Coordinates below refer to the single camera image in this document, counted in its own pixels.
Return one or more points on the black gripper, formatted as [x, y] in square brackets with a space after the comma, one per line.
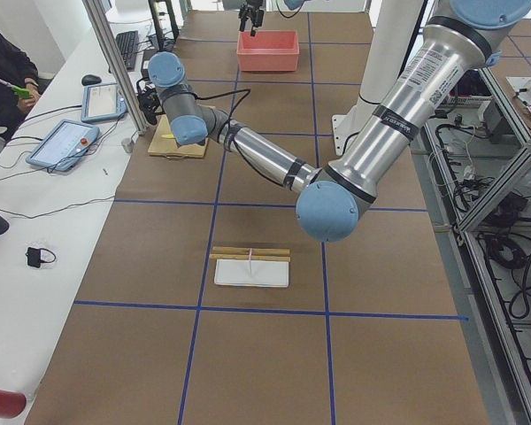
[251, 9]

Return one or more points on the pink plastic bin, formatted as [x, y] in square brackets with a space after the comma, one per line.
[268, 51]

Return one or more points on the black power adapter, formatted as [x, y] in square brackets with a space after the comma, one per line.
[149, 64]

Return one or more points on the black keyboard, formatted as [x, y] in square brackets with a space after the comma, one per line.
[127, 43]

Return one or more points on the bamboo cutting board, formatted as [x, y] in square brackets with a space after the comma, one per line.
[170, 148]

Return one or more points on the teach pendant far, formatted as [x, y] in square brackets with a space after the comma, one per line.
[102, 102]

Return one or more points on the teach pendant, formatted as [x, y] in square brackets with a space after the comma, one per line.
[63, 146]
[102, 102]

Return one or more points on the black computer mouse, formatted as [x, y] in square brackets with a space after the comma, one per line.
[90, 79]

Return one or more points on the teach pendant near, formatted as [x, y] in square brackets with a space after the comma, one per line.
[63, 146]

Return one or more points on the wooden stick rear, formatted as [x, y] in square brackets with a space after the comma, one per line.
[240, 251]

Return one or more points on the wooden stick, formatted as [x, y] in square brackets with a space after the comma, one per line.
[249, 258]
[240, 251]

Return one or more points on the wooden stick front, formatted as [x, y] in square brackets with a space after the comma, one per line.
[249, 258]

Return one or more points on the white rectangular tray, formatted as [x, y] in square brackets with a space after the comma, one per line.
[252, 273]

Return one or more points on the small black clip device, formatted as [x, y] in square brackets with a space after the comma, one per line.
[37, 256]

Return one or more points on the red cylinder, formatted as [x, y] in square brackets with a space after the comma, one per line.
[12, 404]

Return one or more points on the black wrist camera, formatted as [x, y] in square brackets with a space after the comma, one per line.
[148, 101]

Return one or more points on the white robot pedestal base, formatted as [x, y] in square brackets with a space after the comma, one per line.
[395, 33]

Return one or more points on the aluminium frame post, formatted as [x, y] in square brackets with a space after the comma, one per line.
[106, 40]

